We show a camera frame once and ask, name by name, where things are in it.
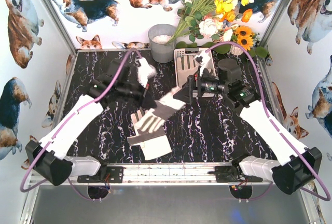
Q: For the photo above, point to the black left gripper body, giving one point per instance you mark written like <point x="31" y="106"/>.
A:
<point x="143" y="95"/>

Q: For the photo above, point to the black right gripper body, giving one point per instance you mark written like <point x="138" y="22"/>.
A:
<point x="191" y="89"/>

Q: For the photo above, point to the white grey glove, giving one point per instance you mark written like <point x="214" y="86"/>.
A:
<point x="186" y="66"/>
<point x="154" y="118"/>

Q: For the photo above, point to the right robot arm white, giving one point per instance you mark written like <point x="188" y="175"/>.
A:
<point x="295" y="164"/>

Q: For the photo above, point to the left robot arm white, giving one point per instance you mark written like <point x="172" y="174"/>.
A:
<point x="48" y="157"/>

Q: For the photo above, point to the white perforated storage basket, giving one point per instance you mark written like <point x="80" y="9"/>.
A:
<point x="192" y="51"/>

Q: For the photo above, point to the green moss ball left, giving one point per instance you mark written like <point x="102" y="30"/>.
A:
<point x="182" y="44"/>

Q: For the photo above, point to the green moss ball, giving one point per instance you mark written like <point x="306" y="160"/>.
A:
<point x="259" y="51"/>
<point x="182" y="44"/>

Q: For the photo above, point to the grey metal bucket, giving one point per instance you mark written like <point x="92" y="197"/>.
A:
<point x="162" y="44"/>

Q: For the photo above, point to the sunflower pot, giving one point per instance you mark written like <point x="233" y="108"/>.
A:
<point x="245" y="37"/>

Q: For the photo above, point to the green moss ball right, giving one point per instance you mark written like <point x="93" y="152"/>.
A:
<point x="259" y="51"/>

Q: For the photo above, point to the artificial flower bouquet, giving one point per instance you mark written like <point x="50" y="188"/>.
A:
<point x="210" y="19"/>

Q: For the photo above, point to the aluminium front rail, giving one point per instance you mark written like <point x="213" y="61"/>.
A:
<point x="166" y="173"/>

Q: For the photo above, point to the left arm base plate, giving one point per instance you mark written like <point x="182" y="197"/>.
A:
<point x="110" y="174"/>

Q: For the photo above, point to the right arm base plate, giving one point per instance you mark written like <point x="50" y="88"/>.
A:
<point x="232" y="174"/>

